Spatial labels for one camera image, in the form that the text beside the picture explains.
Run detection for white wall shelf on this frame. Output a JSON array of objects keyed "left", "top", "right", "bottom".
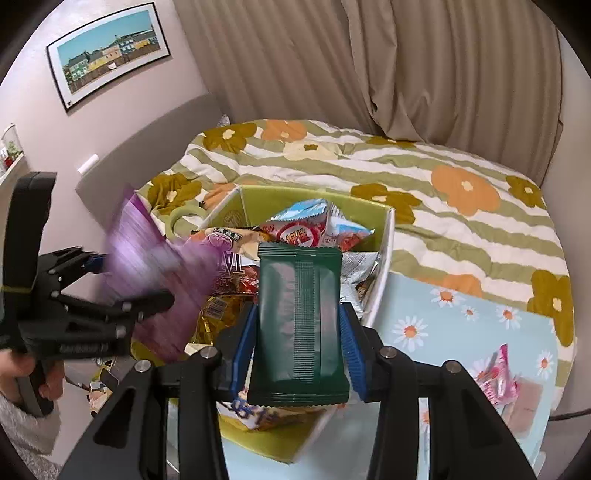
[{"left": 0, "top": 124, "right": 26, "bottom": 185}]

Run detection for light blue snack packet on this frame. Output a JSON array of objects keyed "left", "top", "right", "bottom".
[{"left": 268, "top": 198, "right": 375, "bottom": 252}]

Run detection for person's left forearm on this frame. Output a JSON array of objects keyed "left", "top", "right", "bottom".
[{"left": 0, "top": 392, "right": 63, "bottom": 467}]

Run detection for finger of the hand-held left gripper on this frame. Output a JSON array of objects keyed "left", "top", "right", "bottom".
[
  {"left": 51, "top": 290, "right": 175, "bottom": 339},
  {"left": 38, "top": 247, "right": 109, "bottom": 287}
]

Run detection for green tape roll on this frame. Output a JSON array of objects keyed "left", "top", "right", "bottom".
[{"left": 168, "top": 205, "right": 208, "bottom": 238}]

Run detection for silver snack packet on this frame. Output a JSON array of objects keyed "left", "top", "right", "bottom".
[{"left": 342, "top": 251, "right": 384, "bottom": 305}]

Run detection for striped floral blanket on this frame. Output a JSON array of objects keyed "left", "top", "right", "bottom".
[{"left": 136, "top": 119, "right": 578, "bottom": 347}]

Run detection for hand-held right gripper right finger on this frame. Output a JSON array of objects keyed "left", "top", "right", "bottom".
[{"left": 339, "top": 302, "right": 539, "bottom": 480}]

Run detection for small pink white packet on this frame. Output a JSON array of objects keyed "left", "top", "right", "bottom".
[{"left": 473, "top": 344, "right": 522, "bottom": 407}]

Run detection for green cardboard box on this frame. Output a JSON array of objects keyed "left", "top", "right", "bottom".
[{"left": 131, "top": 185, "right": 395, "bottom": 464}]

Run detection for pale brown packet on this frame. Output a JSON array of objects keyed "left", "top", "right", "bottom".
[{"left": 501, "top": 376, "right": 546, "bottom": 435}]

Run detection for framed wall picture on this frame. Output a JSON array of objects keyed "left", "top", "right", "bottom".
[{"left": 46, "top": 2, "right": 172, "bottom": 113}]

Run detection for purple snack packet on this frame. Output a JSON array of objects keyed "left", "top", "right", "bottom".
[{"left": 104, "top": 185, "right": 222, "bottom": 365}]

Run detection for grey headboard panel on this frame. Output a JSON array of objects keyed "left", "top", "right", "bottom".
[{"left": 75, "top": 92, "right": 232, "bottom": 217}]

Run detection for orange cream packet purple logo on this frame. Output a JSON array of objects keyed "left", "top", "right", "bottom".
[{"left": 189, "top": 226, "right": 273, "bottom": 301}]

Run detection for yellow packet blue letters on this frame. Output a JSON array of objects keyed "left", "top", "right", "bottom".
[{"left": 217, "top": 390, "right": 333, "bottom": 432}]

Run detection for dark green snack packet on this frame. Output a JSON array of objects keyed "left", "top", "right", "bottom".
[{"left": 247, "top": 242, "right": 352, "bottom": 407}]

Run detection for beige curtain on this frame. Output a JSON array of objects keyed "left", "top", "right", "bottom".
[{"left": 173, "top": 0, "right": 564, "bottom": 167}]

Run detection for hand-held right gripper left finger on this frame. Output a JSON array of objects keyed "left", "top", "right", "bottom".
[{"left": 58, "top": 302, "right": 259, "bottom": 480}]

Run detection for gold snack packet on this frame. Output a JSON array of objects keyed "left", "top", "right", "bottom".
[{"left": 187, "top": 295, "right": 245, "bottom": 352}]

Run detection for red round label snack packet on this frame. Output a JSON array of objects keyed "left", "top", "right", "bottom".
[{"left": 259, "top": 220, "right": 326, "bottom": 250}]

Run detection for person's left hand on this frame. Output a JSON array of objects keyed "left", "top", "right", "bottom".
[{"left": 0, "top": 348, "right": 65, "bottom": 402}]

